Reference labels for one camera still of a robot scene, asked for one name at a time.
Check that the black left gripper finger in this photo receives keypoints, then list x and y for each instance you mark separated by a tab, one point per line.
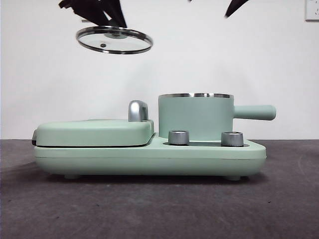
87	10
117	12

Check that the glass pot lid green knob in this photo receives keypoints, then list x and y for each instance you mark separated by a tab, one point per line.
124	43

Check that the mint green hinged grill cover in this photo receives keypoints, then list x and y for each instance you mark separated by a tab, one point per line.
92	134

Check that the white wall socket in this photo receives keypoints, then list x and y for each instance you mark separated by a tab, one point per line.
312	10

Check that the silver control knob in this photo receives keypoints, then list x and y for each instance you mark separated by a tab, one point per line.
178	138
232	139

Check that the mint green breakfast machine base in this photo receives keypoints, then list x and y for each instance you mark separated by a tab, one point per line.
124	161

